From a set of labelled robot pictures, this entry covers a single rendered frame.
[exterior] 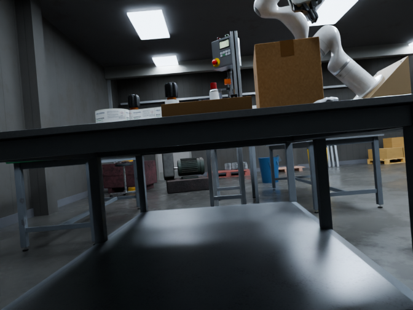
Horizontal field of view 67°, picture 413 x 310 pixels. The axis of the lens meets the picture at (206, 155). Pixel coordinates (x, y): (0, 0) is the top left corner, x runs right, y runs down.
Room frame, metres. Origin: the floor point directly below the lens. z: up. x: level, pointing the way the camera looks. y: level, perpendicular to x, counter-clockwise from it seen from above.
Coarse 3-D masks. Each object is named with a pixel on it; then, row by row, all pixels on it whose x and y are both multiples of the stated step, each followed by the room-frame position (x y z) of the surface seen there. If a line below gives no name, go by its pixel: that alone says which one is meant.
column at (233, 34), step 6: (234, 30) 2.05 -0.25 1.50; (234, 36) 2.06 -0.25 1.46; (234, 42) 2.06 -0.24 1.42; (234, 48) 2.06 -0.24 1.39; (234, 54) 2.05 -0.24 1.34; (234, 60) 2.05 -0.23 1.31; (234, 66) 2.05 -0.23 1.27; (234, 72) 2.05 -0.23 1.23; (234, 78) 2.05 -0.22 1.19; (240, 78) 2.05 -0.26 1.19; (234, 84) 2.06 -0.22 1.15; (240, 84) 2.05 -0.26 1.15; (240, 90) 2.05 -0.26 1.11; (240, 96) 2.05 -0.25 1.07
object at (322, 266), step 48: (0, 144) 0.95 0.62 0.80; (48, 144) 0.94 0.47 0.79; (96, 144) 0.93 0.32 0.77; (144, 144) 0.92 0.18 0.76; (192, 144) 0.92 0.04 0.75; (240, 144) 1.88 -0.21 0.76; (288, 144) 2.83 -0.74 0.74; (96, 192) 1.94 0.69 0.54; (144, 192) 2.93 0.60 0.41; (288, 192) 2.87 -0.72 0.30; (96, 240) 1.94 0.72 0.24; (144, 240) 1.90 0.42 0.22; (192, 240) 1.82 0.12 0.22; (240, 240) 1.74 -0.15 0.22; (288, 240) 1.66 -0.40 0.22; (336, 240) 1.60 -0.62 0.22; (48, 288) 1.28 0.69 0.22; (96, 288) 1.24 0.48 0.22; (144, 288) 1.20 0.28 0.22; (192, 288) 1.17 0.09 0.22; (240, 288) 1.13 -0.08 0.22; (288, 288) 1.10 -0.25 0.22; (336, 288) 1.07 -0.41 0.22; (384, 288) 1.04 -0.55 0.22
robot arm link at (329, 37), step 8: (320, 32) 1.71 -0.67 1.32; (328, 32) 1.68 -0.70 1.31; (336, 32) 1.68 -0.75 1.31; (320, 40) 1.70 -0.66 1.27; (328, 40) 1.69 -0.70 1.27; (336, 40) 1.68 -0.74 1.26; (320, 48) 1.70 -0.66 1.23; (328, 48) 1.71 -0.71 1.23; (336, 48) 1.69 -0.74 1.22; (336, 56) 1.69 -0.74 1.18; (344, 56) 1.69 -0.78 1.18; (328, 64) 1.75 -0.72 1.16; (336, 64) 1.70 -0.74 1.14; (344, 64) 1.69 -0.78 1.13; (336, 72) 1.72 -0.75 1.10
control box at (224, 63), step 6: (228, 36) 2.06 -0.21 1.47; (216, 42) 2.12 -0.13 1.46; (216, 48) 2.13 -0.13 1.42; (228, 48) 2.07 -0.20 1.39; (216, 54) 2.13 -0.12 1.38; (222, 60) 2.10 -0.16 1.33; (228, 60) 2.07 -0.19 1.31; (240, 60) 2.12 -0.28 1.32; (216, 66) 2.13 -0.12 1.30; (222, 66) 2.11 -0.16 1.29; (228, 66) 2.11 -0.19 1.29
